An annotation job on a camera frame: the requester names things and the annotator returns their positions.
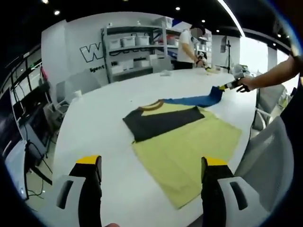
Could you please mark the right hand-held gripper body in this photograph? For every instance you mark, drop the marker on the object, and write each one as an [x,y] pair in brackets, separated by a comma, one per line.
[238,74]

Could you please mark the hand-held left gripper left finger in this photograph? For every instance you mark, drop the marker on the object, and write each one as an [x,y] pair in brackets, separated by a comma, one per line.
[80,201]

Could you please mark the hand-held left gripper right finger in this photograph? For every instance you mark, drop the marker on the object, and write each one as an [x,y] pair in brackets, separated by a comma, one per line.
[220,203]

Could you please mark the yellow blue grey garment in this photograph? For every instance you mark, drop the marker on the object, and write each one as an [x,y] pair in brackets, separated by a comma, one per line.
[189,146]

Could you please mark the person's right hand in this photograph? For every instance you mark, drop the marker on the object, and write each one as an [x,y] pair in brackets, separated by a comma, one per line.
[247,84]

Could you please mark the person's left hand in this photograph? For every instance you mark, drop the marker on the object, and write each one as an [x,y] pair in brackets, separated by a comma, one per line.
[113,222]

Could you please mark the black tripod stand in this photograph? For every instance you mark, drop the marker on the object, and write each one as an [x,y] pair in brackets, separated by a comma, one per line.
[228,56]

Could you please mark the white office chair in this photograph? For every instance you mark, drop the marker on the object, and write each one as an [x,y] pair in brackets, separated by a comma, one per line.
[270,104]

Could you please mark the grey mesh chair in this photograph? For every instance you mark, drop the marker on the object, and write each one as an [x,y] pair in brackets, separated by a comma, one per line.
[265,165]

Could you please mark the white crumpled cloth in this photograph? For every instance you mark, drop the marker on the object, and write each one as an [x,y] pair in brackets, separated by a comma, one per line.
[165,73]

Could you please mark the white side desk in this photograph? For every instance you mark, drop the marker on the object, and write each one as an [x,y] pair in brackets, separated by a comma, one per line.
[16,170]

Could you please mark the grey metal shelf rack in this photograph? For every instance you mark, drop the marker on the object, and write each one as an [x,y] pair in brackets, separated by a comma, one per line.
[142,54]

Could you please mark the white storage bin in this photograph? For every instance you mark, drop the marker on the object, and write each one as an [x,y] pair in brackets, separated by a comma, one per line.
[115,44]
[142,40]
[128,41]

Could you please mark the pink hanging bag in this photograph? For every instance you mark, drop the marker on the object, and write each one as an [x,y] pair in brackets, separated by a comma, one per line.
[43,73]

